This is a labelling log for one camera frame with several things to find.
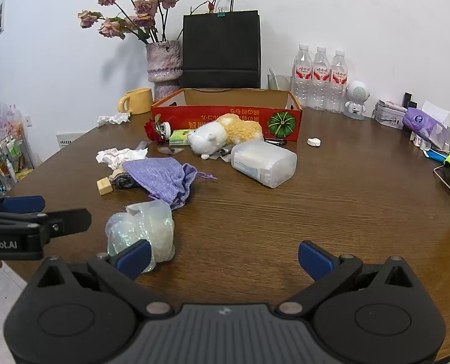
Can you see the clear plastic wrapper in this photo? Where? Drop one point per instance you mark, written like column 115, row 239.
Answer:
column 224, row 154

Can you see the black paper bag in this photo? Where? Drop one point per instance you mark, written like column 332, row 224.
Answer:
column 221, row 45

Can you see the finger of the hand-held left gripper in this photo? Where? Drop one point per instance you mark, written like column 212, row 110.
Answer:
column 73, row 220
column 24, row 204

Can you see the red artificial rose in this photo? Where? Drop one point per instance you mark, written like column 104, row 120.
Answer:
column 151, row 131

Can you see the clear water bottle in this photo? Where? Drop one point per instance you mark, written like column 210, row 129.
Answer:
column 339, row 83
column 303, row 79
column 321, row 81

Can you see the grey foil wrapper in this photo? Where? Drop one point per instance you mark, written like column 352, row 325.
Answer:
column 144, row 145
column 171, row 150

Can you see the white robot figure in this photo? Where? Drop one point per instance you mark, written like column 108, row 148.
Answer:
column 357, row 96

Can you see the small white cap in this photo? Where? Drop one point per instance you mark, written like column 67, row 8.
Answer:
column 314, row 142

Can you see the red cardboard box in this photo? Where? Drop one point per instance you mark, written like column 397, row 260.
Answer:
column 172, row 115

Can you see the black small device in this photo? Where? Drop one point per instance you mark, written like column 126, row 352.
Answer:
column 410, row 100

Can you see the pink ceramic vase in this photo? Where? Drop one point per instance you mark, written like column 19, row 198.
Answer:
column 163, row 64

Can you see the green tissue packet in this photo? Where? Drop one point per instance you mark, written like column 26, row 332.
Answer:
column 178, row 136

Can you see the small jar with white lid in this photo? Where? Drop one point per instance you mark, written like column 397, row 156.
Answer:
column 167, row 129

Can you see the glass cup with spoon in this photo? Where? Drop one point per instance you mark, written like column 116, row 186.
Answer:
column 278, row 82

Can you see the white wall panel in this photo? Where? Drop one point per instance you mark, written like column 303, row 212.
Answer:
column 69, row 139

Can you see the translucent plastic container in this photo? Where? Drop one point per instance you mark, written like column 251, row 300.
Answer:
column 266, row 163

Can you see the yellow mug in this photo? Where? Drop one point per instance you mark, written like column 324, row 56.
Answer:
column 139, row 101

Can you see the purple tissue pack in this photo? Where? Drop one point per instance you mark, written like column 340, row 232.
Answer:
column 418, row 121

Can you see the dried pink roses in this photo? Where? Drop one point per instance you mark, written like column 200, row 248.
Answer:
column 145, row 7

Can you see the white tissue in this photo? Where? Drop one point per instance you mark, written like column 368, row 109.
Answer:
column 115, row 156
column 113, row 118

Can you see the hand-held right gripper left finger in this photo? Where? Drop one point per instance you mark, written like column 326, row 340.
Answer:
column 134, row 259

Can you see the small beige block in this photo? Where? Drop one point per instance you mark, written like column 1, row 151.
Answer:
column 105, row 186

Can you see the clear plastic bag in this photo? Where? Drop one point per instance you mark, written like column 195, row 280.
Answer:
column 149, row 223

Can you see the black carabiner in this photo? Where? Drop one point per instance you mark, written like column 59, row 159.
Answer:
column 276, row 142

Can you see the black small object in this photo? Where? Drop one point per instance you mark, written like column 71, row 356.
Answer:
column 124, row 182

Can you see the white printed tin box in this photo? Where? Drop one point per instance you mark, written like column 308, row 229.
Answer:
column 386, row 119

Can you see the white orange plush hamster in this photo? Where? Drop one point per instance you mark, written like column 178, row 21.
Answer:
column 225, row 132

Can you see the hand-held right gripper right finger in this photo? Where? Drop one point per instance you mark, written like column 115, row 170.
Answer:
column 316, row 259

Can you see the storage rack with goods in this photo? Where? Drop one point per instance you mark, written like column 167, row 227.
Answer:
column 5, row 155

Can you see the green binder clip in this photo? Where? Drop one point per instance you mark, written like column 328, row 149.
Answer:
column 221, row 13

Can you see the pink white small case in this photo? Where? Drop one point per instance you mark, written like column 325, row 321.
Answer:
column 392, row 105

